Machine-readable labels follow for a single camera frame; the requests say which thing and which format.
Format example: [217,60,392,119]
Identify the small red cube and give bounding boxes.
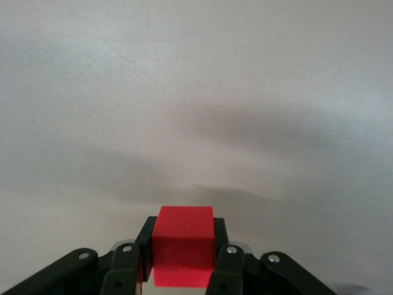
[151,205,215,288]

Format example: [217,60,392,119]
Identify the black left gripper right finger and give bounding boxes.
[211,216,338,295]

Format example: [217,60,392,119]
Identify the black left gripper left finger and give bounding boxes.
[0,216,158,295]

